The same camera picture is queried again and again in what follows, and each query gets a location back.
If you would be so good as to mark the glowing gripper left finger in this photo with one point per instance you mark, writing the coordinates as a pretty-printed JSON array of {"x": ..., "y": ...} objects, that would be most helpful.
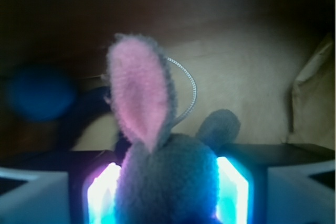
[{"x": 59, "y": 187}]

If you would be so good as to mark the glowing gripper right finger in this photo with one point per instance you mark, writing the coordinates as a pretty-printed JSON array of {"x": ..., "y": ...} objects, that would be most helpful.
[{"x": 284, "y": 183}]

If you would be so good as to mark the gray plush bunny toy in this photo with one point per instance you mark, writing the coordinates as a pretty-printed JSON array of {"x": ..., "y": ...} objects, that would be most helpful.
[{"x": 165, "y": 177}]

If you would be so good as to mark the blue ball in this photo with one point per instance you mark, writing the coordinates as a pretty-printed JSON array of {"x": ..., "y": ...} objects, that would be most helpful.
[{"x": 40, "y": 93}]

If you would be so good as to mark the brown paper lined box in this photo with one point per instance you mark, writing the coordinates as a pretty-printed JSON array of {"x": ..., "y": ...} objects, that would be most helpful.
[{"x": 250, "y": 56}]

